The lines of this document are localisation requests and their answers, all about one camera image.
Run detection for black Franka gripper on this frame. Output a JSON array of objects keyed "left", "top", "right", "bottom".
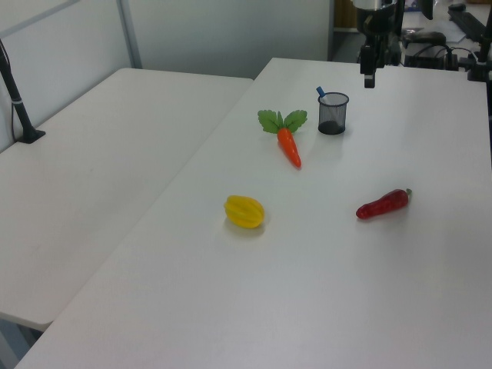
[{"left": 355, "top": 5, "right": 405, "bottom": 90}]

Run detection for black mesh pen cup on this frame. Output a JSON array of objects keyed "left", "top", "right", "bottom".
[{"left": 317, "top": 91, "right": 351, "bottom": 136}]

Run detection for black keyboard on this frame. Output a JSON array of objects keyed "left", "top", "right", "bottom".
[{"left": 447, "top": 7, "right": 492, "bottom": 42}]

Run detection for orange toy carrot green leaves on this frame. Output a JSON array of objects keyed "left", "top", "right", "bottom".
[{"left": 257, "top": 109, "right": 309, "bottom": 169}]

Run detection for red toy chili pepper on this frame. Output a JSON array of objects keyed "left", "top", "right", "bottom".
[{"left": 355, "top": 188, "right": 414, "bottom": 221}]

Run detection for yellow ribbed toy fruit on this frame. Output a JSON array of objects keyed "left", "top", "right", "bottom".
[{"left": 223, "top": 194, "right": 266, "bottom": 231}]

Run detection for black electronics box with cables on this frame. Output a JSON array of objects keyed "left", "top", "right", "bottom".
[{"left": 401, "top": 32, "right": 469, "bottom": 71}]

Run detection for black clamp camera mount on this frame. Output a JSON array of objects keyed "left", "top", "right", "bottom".
[{"left": 465, "top": 29, "right": 492, "bottom": 82}]

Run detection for grey partition frame post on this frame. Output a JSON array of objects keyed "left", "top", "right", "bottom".
[{"left": 116, "top": 0, "right": 144, "bottom": 71}]

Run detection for black camera stand pole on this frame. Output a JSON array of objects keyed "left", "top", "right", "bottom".
[{"left": 0, "top": 38, "right": 46, "bottom": 145}]

